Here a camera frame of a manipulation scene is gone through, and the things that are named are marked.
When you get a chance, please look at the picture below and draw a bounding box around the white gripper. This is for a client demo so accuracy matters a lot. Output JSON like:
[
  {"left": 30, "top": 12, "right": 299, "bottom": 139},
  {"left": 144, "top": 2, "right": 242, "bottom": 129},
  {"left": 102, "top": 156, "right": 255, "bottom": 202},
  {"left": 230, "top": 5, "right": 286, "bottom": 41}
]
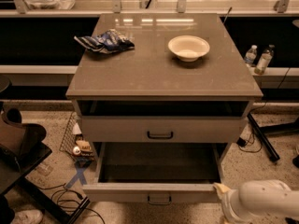
[{"left": 213, "top": 183, "right": 245, "bottom": 224}]

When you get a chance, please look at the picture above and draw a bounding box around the grey drawer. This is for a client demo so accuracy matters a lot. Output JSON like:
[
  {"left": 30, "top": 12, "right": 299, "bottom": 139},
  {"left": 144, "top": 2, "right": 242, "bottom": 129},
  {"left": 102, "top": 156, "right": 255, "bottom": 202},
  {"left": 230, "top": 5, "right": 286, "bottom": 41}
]
[
  {"left": 78, "top": 116, "right": 247, "bottom": 143},
  {"left": 83, "top": 143, "right": 228, "bottom": 205}
]

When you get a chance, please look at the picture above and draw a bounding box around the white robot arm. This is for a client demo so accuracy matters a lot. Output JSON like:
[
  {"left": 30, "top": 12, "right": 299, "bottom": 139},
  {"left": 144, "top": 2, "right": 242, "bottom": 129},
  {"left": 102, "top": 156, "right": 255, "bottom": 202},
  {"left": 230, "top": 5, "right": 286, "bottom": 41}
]
[{"left": 213, "top": 180, "right": 299, "bottom": 224}]

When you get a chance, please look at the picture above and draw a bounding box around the grey drawer cabinet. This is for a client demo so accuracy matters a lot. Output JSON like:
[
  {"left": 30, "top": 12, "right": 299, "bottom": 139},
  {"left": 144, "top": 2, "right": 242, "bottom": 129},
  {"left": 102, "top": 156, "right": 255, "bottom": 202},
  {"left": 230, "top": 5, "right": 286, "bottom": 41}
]
[{"left": 64, "top": 13, "right": 263, "bottom": 166}]

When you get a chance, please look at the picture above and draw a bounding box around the grey top drawer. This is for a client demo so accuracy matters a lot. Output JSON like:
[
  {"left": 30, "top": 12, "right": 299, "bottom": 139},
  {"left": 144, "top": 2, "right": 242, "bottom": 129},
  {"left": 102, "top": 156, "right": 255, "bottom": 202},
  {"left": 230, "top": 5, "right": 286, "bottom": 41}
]
[{"left": 78, "top": 116, "right": 247, "bottom": 143}]

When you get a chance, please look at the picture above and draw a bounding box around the black stand leg right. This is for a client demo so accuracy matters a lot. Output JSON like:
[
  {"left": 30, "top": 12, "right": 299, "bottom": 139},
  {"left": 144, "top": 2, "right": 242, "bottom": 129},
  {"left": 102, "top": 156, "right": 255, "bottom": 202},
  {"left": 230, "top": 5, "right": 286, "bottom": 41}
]
[{"left": 248, "top": 114, "right": 280, "bottom": 162}]

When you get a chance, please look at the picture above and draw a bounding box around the black stand leg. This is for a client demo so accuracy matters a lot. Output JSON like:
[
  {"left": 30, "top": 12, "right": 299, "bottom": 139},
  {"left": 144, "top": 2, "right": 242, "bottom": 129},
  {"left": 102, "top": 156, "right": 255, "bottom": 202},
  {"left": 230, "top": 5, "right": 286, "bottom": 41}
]
[
  {"left": 66, "top": 198, "right": 90, "bottom": 224},
  {"left": 248, "top": 114, "right": 280, "bottom": 162}
]

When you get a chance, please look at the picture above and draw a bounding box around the black stand leg left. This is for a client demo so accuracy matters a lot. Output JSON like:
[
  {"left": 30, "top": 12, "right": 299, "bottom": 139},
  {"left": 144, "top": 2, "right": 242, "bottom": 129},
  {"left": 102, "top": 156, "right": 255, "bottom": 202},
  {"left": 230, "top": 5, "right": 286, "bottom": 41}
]
[{"left": 66, "top": 198, "right": 90, "bottom": 224}]

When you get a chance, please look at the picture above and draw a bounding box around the blue tape cross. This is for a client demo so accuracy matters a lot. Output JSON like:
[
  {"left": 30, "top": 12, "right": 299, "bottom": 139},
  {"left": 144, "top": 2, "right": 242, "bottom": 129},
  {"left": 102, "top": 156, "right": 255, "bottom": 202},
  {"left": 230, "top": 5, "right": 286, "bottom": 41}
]
[{"left": 65, "top": 167, "right": 87, "bottom": 189}]

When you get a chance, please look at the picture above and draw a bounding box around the clear water bottle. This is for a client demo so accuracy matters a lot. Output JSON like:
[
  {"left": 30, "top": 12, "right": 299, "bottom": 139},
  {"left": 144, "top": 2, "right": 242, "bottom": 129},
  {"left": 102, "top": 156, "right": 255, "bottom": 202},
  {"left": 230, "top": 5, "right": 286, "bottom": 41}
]
[{"left": 244, "top": 45, "right": 257, "bottom": 67}]

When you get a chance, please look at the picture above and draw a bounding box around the white paper bowl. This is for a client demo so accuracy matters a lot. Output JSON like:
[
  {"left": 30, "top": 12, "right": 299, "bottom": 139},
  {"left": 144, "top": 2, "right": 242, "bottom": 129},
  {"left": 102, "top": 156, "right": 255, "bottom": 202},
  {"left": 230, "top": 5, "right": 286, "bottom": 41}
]
[{"left": 168, "top": 35, "right": 210, "bottom": 62}]

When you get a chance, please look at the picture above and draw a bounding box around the white sneaker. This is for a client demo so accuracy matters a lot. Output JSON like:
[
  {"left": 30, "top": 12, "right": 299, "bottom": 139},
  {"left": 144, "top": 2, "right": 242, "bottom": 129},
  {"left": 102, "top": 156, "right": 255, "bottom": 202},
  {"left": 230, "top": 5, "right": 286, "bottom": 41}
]
[{"left": 10, "top": 210, "right": 43, "bottom": 224}]

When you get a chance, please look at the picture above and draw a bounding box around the blue chip bag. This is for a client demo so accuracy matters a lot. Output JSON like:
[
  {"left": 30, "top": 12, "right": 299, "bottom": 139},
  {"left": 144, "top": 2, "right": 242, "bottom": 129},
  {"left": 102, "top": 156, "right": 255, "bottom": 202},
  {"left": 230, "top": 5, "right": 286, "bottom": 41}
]
[{"left": 74, "top": 29, "right": 135, "bottom": 54}]

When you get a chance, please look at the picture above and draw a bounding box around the brown chair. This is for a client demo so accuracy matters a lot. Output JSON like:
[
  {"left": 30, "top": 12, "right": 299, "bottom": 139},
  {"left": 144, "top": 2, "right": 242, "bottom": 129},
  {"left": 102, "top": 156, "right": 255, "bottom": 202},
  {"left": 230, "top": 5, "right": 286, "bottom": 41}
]
[{"left": 0, "top": 108, "right": 47, "bottom": 170}]

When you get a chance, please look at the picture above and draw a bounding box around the wire mesh basket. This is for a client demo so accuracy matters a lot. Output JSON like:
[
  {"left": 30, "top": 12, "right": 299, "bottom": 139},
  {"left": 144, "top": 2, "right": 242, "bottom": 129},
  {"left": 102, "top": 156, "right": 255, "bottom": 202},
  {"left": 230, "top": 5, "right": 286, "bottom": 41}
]
[{"left": 59, "top": 112, "right": 93, "bottom": 165}]

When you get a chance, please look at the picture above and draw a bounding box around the black floor cable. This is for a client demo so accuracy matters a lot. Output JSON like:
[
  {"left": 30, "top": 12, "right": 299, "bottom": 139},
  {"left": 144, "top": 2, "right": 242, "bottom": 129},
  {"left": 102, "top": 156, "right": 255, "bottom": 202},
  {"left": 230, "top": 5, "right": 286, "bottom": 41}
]
[{"left": 34, "top": 182, "right": 107, "bottom": 224}]

